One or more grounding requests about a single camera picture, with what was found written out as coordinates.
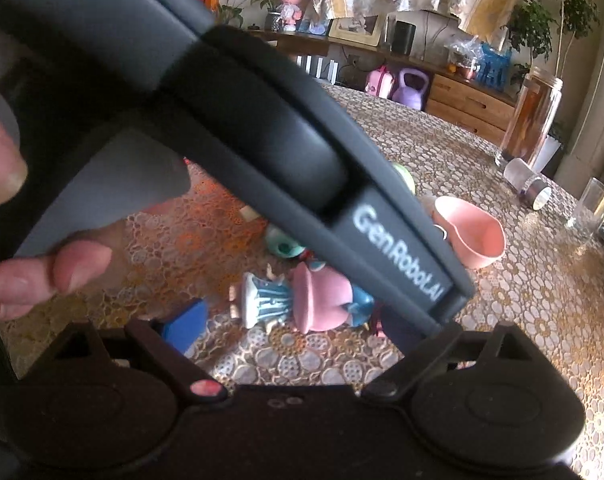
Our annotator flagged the person's left hand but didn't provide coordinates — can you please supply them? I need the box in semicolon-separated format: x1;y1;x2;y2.
0;92;113;321

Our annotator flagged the pink hat doll figurine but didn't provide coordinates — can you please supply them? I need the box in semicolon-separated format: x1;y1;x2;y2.
230;259;377;333

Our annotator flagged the cream picture frame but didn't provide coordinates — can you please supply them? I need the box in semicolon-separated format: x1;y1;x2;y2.
328;16;385;47

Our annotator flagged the green potted tree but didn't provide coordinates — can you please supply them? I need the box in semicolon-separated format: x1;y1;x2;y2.
504;0;600;91

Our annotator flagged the purple kettlebell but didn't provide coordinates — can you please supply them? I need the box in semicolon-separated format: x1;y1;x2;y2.
391;69;430;111

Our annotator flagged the white router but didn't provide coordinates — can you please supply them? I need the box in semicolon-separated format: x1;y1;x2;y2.
297;55;339;83

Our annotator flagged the green white jar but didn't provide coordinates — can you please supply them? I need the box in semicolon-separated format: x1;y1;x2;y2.
389;161;417;196

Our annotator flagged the pink heart-shaped bowl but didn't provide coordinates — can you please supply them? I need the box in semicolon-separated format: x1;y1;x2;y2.
430;196;506;270

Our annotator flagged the clear drinking glass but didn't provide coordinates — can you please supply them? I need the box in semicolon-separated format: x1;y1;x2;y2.
566;177;604;233

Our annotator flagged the orange box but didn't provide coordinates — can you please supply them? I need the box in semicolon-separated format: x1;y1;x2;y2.
194;0;220;25

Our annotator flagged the pink toy case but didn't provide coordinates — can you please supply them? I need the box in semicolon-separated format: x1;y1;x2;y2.
364;65;396;98

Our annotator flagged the potted orchid plant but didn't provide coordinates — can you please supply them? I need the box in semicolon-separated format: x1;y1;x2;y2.
249;0;285;33

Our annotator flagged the clear plastic bag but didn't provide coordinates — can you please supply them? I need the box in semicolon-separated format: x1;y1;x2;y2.
444;35;485;81

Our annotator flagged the glass tea bottle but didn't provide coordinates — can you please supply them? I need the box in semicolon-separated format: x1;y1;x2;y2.
495;65;564;171

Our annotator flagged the pink doll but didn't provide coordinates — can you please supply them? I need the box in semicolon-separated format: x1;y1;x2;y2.
277;0;313;33

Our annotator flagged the small blue ornament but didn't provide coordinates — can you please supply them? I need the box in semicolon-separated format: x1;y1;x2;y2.
299;17;333;36

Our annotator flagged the black speaker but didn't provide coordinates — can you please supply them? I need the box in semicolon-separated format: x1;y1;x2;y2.
391;21;417;57

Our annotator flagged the small lying clear cup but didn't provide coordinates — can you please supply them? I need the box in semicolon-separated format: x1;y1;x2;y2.
503;157;553;209

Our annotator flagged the white planter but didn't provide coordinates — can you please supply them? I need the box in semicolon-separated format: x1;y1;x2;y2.
531;132;564;177

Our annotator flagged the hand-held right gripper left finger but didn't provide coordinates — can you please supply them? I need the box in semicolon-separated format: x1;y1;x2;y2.
24;299;230;406

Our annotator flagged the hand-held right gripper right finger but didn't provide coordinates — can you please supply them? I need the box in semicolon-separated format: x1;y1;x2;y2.
360;305;550;406

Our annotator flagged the teal round keychain toy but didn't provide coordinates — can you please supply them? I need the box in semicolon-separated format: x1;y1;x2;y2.
264;225;307;261

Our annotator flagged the lace tablecloth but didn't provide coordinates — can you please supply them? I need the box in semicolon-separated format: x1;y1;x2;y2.
2;82;604;480

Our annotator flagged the wooden TV cabinet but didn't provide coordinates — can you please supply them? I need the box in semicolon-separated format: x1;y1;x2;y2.
247;27;520;146

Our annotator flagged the blue plastic basket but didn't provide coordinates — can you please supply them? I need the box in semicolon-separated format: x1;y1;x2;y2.
477;42;513;86

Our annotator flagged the small potted plant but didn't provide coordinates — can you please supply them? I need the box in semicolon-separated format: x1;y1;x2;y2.
217;0;247;28

